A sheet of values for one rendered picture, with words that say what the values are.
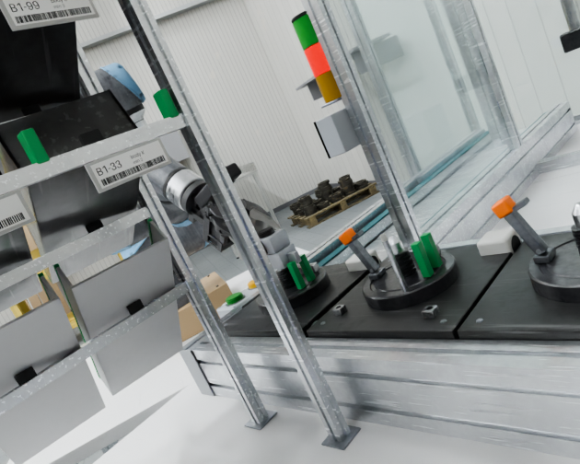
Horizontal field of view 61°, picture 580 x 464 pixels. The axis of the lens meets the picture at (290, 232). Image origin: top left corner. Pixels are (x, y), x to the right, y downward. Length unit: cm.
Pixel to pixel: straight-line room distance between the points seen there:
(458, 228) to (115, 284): 69
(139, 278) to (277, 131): 845
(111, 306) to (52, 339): 9
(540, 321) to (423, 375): 13
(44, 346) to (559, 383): 54
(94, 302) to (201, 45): 855
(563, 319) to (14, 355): 57
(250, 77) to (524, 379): 874
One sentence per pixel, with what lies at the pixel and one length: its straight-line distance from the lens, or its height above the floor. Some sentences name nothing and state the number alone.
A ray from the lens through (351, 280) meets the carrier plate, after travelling 86.
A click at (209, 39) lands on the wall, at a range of 916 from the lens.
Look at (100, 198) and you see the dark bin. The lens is 64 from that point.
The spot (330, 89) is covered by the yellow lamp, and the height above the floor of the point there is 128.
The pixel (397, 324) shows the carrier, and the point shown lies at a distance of 65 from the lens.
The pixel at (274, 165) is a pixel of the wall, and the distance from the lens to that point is 899.
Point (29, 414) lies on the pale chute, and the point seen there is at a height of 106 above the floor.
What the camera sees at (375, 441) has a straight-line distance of 66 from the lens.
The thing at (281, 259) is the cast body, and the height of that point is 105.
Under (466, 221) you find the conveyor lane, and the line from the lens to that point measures 109.
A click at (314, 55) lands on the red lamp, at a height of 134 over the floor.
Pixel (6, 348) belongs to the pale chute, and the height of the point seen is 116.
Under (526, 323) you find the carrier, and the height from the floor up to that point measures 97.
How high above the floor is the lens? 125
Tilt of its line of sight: 11 degrees down
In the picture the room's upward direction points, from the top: 25 degrees counter-clockwise
